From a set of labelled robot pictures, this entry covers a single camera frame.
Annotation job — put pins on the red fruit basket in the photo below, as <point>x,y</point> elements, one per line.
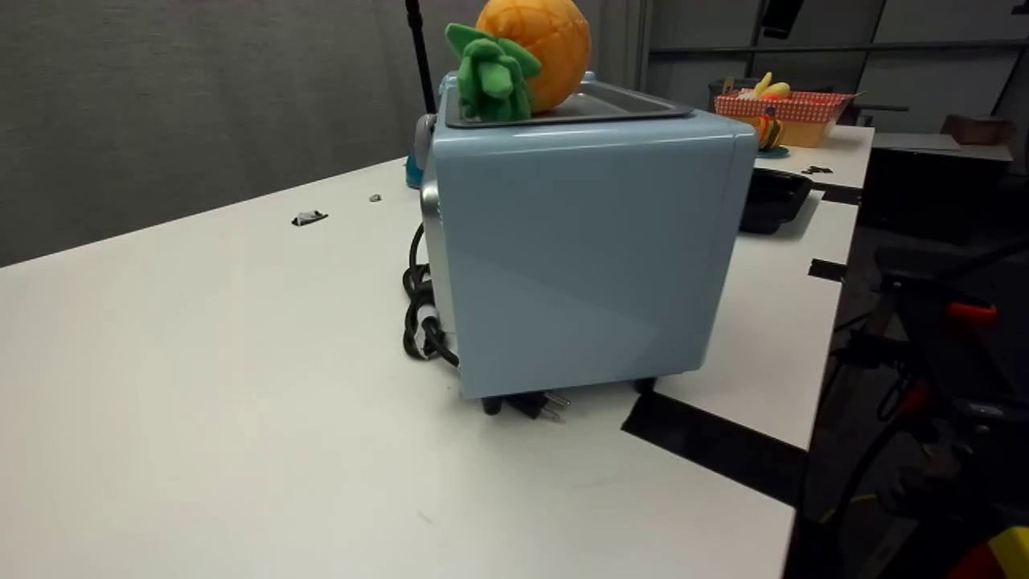
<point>782,113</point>

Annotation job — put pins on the black tripod leg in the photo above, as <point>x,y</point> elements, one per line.
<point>417,32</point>

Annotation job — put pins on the light blue breakfast maker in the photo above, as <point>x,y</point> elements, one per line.
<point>587,246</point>

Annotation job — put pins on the black plastic bin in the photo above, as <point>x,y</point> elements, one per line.
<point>773,200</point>

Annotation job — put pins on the orange plush pineapple toy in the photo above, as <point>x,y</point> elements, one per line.
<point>519,58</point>

